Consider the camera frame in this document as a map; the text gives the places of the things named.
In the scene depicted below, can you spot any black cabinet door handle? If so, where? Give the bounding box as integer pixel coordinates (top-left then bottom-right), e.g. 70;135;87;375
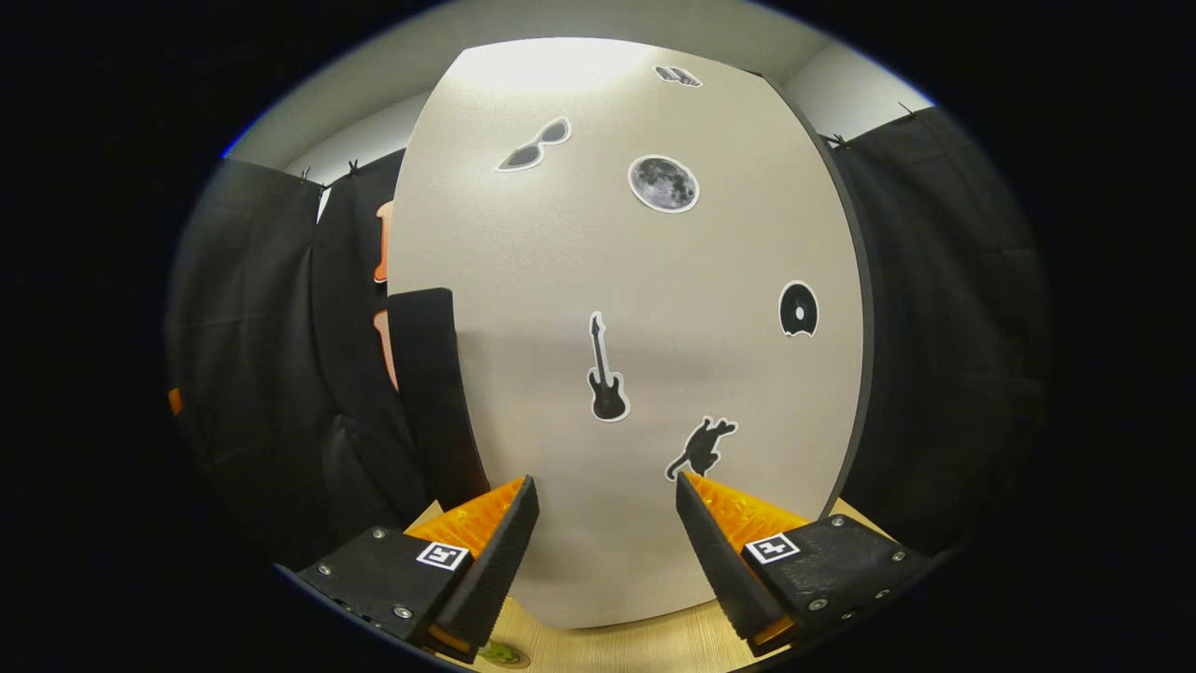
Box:
388;288;491;513

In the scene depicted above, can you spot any beige cabinet door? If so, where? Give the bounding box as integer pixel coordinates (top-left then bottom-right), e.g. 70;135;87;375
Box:
386;37;870;630

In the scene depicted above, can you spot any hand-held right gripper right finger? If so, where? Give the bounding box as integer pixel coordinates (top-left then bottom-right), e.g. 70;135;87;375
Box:
675;470;935;655

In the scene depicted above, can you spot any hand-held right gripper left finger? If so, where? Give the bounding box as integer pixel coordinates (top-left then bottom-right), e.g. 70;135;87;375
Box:
294;475;543;665

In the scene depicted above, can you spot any black backdrop cloth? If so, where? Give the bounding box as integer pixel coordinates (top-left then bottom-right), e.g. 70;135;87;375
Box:
166;105;1052;571

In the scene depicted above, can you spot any round brown coaster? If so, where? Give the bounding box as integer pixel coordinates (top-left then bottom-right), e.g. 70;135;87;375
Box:
478;640;534;670

